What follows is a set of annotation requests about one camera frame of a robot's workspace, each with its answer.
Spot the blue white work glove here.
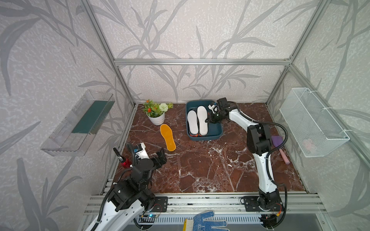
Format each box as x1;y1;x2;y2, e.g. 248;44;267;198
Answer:
183;210;229;231

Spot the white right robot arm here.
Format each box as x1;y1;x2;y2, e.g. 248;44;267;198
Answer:
205;98;289;211

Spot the white wire mesh basket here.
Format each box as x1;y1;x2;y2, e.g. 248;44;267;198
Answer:
280;88;350;158

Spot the clear acrylic wall shelf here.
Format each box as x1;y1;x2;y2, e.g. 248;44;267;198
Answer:
40;90;115;157

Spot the potted artificial plant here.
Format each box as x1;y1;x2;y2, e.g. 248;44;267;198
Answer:
143;100;173;126

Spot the teal plastic storage box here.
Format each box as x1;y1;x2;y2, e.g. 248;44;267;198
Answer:
186;100;223;141

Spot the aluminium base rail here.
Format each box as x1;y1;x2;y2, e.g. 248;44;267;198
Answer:
83;192;327;216

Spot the yellow fuzzy insole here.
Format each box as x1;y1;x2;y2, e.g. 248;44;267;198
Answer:
160;124;176;152

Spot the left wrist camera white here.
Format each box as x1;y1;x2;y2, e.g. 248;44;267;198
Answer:
134;142;149;162

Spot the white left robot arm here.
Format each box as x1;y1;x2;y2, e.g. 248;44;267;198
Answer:
87;143;168;231

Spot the white insole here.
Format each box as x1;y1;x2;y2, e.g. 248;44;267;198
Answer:
187;110;198;135
197;106;208;136

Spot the red orange-edged insole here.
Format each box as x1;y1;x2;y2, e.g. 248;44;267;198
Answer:
189;133;202;137

